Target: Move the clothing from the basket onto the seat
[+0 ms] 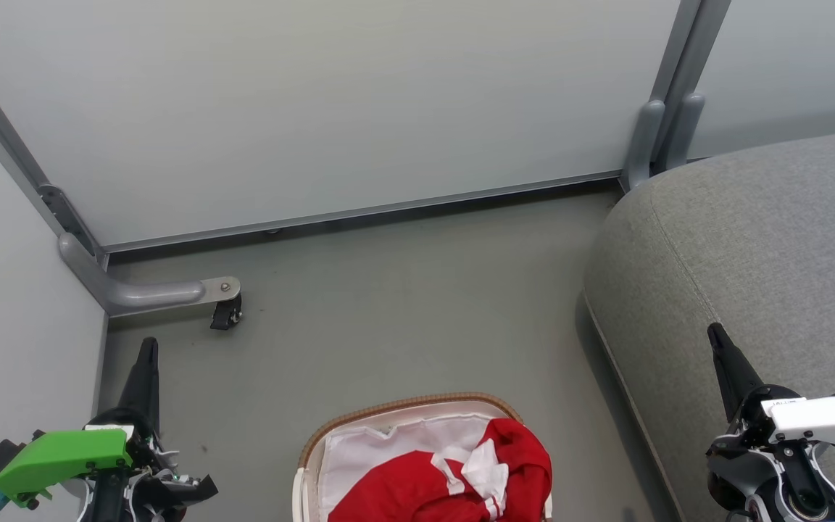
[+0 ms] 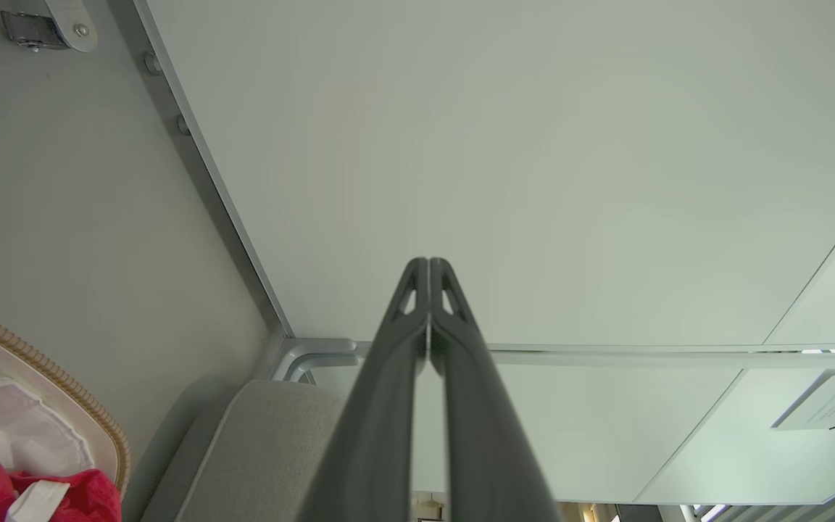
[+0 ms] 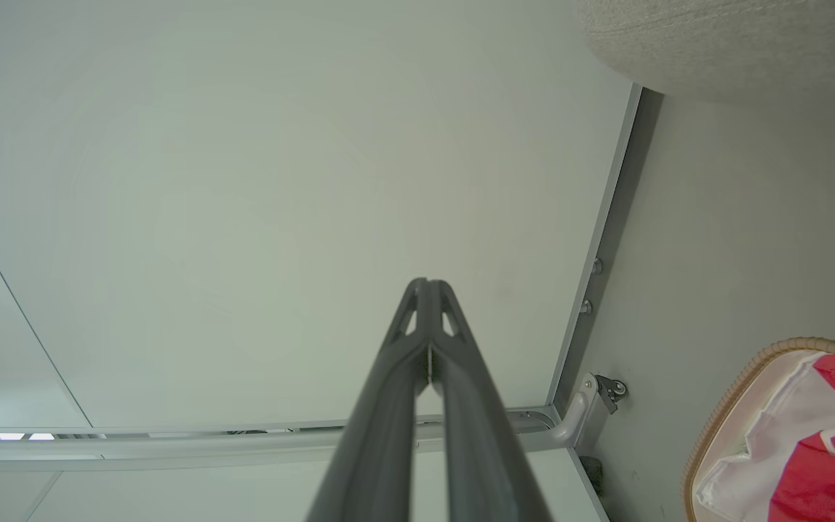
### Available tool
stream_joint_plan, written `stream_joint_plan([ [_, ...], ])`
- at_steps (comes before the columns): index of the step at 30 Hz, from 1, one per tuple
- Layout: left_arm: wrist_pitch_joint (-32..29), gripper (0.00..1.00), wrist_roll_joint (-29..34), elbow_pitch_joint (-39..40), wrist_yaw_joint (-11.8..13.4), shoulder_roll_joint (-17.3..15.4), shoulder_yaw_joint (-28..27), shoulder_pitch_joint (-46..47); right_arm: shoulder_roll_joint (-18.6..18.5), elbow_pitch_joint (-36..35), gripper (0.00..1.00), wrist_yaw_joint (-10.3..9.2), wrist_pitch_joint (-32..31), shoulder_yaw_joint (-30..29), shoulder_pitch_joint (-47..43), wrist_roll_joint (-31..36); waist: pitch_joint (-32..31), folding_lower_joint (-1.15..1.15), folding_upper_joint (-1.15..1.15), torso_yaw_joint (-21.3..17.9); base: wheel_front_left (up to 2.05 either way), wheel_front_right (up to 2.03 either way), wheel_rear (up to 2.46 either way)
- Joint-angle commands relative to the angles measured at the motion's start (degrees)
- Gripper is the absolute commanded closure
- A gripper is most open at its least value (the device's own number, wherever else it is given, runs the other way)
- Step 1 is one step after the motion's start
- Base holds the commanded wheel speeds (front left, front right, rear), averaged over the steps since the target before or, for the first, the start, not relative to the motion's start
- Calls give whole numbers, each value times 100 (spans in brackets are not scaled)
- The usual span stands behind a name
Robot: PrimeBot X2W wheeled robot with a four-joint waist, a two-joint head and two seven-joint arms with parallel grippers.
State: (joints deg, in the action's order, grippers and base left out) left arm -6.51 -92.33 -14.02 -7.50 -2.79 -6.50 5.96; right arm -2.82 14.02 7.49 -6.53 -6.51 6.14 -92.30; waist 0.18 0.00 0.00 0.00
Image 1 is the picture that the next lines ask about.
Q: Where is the wicker laundry basket white liner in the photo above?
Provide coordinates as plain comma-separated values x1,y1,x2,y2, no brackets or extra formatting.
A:
292,392,553,522

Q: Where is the grey double partition post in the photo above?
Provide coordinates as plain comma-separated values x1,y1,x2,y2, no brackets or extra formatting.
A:
620,0,731,194

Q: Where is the black caster wheel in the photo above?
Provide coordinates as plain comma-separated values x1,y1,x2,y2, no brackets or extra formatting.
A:
210,295,244,331

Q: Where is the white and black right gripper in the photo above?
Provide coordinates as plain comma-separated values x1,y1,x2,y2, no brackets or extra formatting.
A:
707,323,835,452

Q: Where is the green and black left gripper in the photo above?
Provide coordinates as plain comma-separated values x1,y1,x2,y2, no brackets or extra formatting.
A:
0,337,176,510

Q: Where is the grey corner partition post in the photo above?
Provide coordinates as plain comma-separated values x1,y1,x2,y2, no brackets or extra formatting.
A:
0,40,108,270

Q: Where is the grey partition bottom rail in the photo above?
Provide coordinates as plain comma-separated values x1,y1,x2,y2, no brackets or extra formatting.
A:
102,170,623,254

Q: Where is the red and white garment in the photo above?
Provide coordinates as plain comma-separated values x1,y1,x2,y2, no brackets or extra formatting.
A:
328,418,553,522

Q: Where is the grey fabric sofa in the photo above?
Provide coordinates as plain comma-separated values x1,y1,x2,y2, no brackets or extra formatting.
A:
583,125,835,522

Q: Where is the grey partition foot bar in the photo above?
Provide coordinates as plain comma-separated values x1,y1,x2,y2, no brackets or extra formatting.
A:
58,232,242,318

